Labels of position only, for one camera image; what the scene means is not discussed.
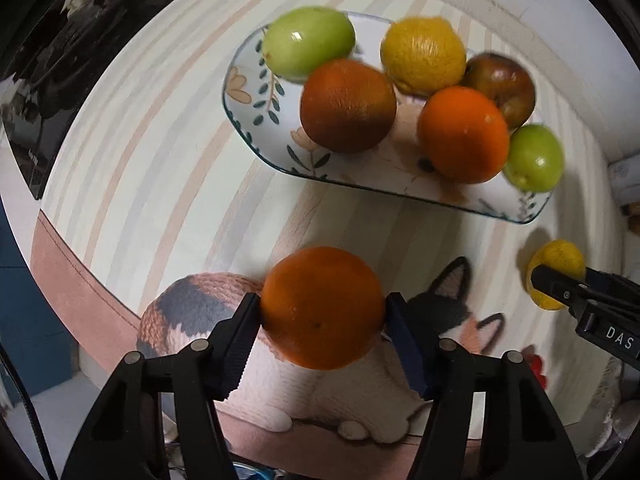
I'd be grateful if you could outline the pear shaped yellow lemon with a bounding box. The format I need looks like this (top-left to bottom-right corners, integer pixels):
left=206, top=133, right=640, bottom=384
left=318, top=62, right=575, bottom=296
left=380, top=16, right=466, bottom=98

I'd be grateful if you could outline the cat shaped mat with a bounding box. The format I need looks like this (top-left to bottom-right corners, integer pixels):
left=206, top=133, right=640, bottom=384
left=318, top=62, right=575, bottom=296
left=137, top=257, right=506, bottom=444

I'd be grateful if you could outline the oval floral ceramic plate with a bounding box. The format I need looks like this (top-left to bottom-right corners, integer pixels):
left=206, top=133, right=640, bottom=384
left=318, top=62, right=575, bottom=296
left=222, top=6, right=565, bottom=223

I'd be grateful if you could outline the dark red apple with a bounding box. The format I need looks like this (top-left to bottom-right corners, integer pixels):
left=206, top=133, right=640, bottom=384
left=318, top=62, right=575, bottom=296
left=461, top=52, right=536, bottom=131

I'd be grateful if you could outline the brownish dark orange fruit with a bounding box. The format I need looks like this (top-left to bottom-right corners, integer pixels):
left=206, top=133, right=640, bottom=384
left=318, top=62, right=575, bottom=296
left=299, top=58, right=397, bottom=154

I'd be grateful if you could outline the orange tangerine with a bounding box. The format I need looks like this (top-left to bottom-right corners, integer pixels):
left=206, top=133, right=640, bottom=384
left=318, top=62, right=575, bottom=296
left=416, top=86, right=510, bottom=184
left=260, top=246, right=385, bottom=370

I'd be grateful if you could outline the red cherry tomato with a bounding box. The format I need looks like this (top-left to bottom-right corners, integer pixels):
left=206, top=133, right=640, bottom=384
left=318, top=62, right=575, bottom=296
left=525, top=353, right=548, bottom=389

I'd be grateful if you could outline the round yellow citrus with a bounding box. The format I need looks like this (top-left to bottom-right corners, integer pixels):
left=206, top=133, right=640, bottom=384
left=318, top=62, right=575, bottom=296
left=525, top=240, right=587, bottom=311

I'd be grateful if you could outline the green apple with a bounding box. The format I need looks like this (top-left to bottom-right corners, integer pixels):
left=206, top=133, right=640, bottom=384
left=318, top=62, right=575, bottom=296
left=262, top=6, right=356, bottom=82
left=503, top=124, right=565, bottom=193

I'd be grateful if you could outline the blue kitchen cabinet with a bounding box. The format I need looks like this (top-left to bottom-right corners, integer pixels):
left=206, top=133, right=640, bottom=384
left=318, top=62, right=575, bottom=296
left=0, top=214, right=77, bottom=396

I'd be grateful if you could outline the black gas stove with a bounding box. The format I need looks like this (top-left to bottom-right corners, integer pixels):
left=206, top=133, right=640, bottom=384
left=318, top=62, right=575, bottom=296
left=1, top=0, right=174, bottom=200

